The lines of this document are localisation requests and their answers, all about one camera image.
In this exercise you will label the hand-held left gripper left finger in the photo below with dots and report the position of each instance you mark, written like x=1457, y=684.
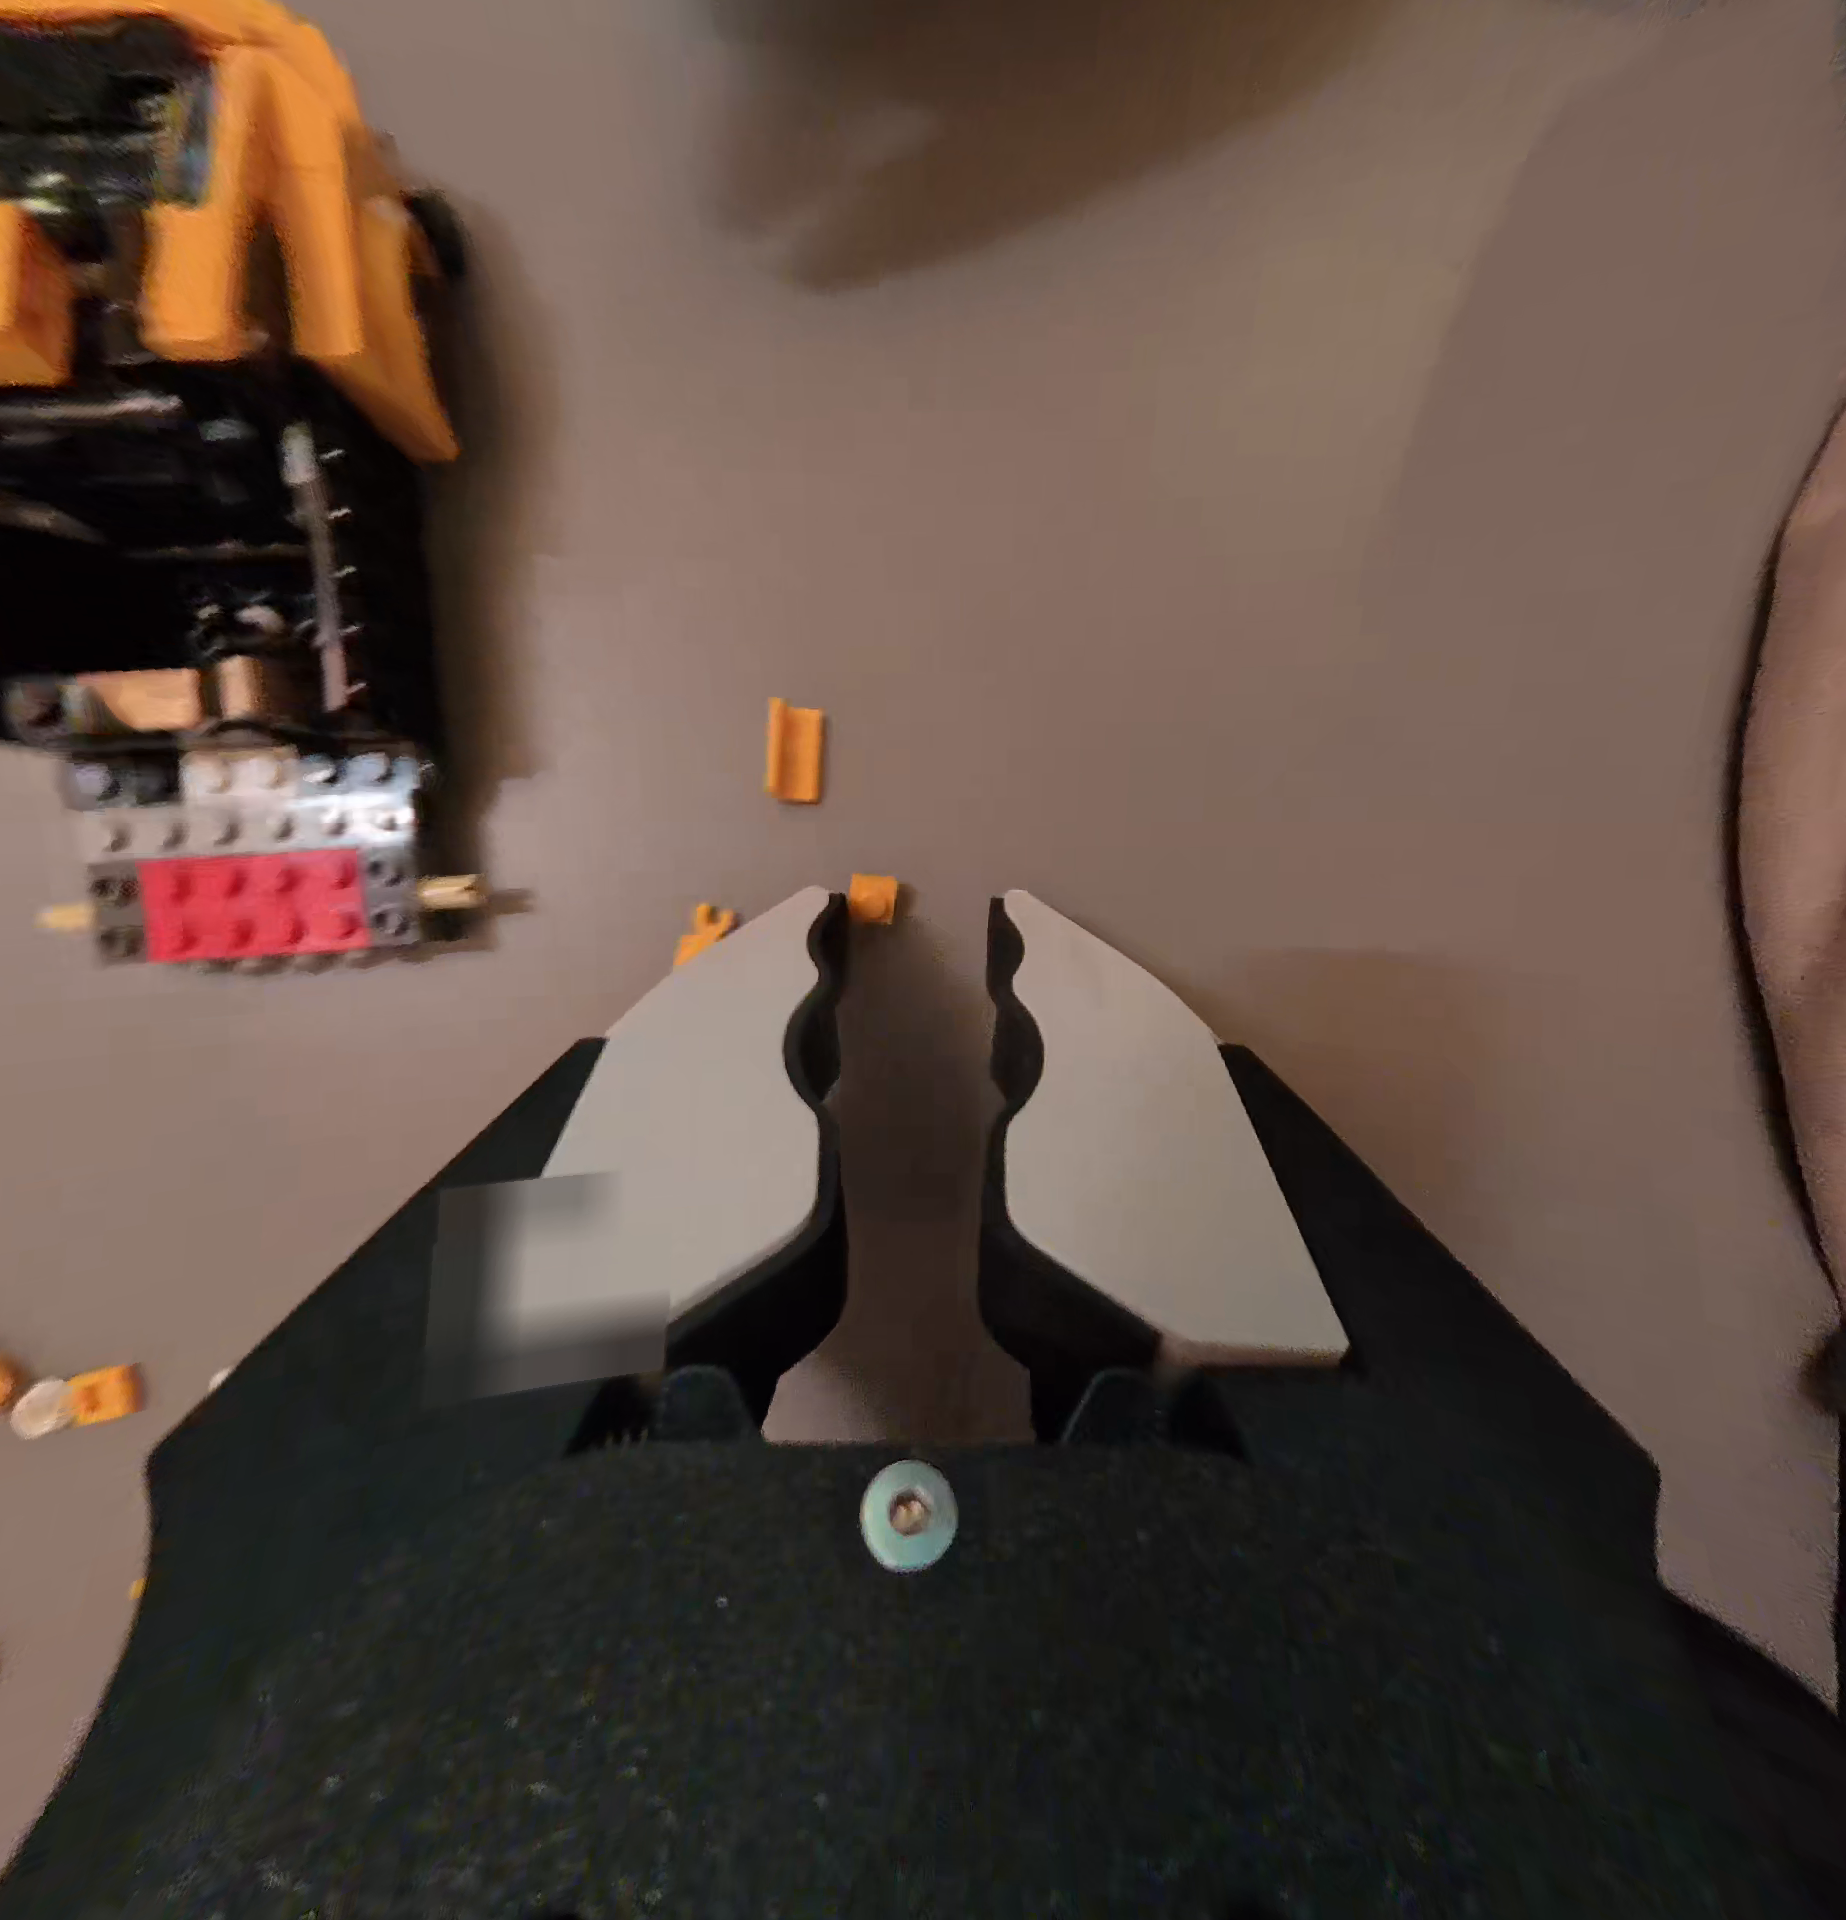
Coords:
x=713, y=1081

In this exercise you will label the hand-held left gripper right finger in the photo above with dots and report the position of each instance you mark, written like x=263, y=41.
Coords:
x=1162, y=1186

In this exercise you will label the orange lego clip piece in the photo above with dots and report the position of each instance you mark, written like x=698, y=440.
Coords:
x=701, y=932

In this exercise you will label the small orange lego plate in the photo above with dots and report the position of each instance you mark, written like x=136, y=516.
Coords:
x=874, y=896

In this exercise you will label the orange lego bracket piece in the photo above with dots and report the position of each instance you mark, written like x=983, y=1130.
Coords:
x=795, y=750

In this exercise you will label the orange black lego car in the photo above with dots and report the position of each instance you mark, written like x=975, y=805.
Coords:
x=263, y=900

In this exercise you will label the scattered orange white lego pieces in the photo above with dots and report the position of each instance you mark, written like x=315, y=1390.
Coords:
x=99, y=1391

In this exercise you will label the beige hooded sweatshirt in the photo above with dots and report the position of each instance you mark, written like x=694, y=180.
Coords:
x=1823, y=750

